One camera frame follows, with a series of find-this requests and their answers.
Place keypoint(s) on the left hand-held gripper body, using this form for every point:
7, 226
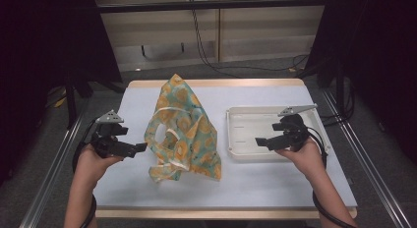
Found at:
106, 146

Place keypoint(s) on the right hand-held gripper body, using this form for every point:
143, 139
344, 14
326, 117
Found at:
295, 133

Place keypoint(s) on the black stand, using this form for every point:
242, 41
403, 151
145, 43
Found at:
71, 103

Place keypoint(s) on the black horizontal bar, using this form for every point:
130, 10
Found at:
209, 5

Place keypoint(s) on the metal floor rail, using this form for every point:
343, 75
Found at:
49, 179
367, 162

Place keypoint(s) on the white plastic tray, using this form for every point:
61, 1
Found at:
249, 129

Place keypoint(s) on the lemon print cloth bag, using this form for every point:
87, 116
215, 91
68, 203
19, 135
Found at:
190, 133

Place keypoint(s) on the black curtain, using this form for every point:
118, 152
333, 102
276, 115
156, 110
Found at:
39, 57
377, 57

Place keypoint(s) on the person's left hand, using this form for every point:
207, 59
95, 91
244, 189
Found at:
90, 167

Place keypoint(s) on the person's right hand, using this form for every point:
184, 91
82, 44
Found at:
309, 160

